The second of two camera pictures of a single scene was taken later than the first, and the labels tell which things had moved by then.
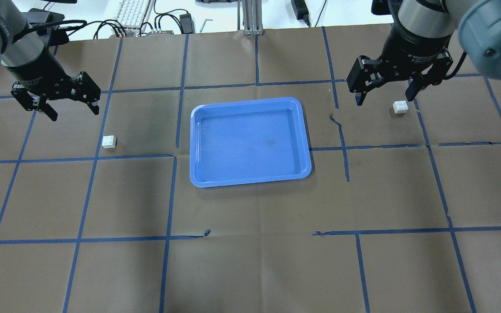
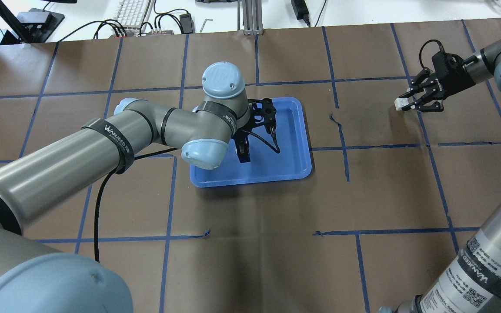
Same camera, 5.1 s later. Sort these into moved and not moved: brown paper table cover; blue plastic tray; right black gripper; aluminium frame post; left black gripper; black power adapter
Moved: left black gripper; right black gripper
Not moved: black power adapter; brown paper table cover; blue plastic tray; aluminium frame post
